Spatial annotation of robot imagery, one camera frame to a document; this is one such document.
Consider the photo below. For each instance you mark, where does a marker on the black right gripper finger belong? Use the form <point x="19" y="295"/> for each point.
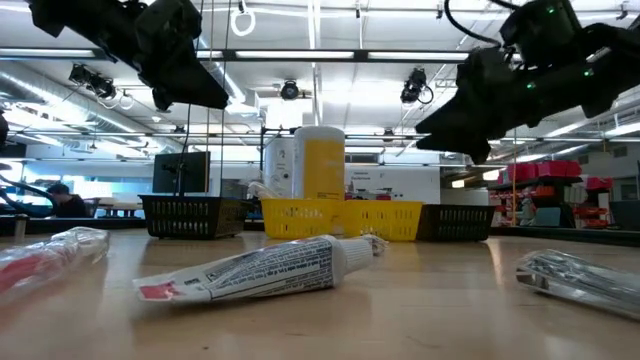
<point x="447" y="122"/>
<point x="465" y="144"/>

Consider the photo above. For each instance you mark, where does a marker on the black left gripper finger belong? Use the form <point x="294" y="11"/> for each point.
<point x="195" y="85"/>
<point x="161" y="102"/>

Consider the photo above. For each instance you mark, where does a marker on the black monitor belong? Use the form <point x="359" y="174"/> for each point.
<point x="182" y="172"/>

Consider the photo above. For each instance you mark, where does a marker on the black plastic basket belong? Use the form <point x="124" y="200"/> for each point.
<point x="192" y="217"/>
<point x="457" y="222"/>

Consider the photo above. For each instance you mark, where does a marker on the white signboard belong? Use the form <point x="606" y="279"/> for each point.
<point x="395" y="182"/>

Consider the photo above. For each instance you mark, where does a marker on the shelf with red bins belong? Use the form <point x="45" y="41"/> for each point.
<point x="545" y="190"/>

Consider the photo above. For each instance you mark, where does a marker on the yellow plastic basket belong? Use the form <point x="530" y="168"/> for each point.
<point x="382" y="220"/>
<point x="300" y="220"/>

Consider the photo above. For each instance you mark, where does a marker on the white cylindrical tank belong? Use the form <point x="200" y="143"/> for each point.
<point x="279" y="167"/>

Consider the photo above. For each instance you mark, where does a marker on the yellow white bottle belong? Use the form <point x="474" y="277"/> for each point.
<point x="320" y="165"/>

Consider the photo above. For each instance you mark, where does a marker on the person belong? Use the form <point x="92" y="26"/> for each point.
<point x="67" y="202"/>

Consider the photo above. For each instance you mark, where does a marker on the silver clear wrapped toiletry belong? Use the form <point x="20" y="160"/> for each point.
<point x="580" y="282"/>

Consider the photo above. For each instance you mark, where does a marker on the red wrapped toothbrush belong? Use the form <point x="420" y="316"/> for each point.
<point x="45" y="260"/>

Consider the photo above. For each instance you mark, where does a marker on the white red toothpaste tube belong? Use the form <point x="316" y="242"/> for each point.
<point x="270" y="270"/>

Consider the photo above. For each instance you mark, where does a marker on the black overhead camera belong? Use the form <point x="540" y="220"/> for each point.
<point x="289" y="91"/>

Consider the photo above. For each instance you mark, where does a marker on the silver ventilation duct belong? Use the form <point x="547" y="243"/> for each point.
<point x="55" y="107"/>

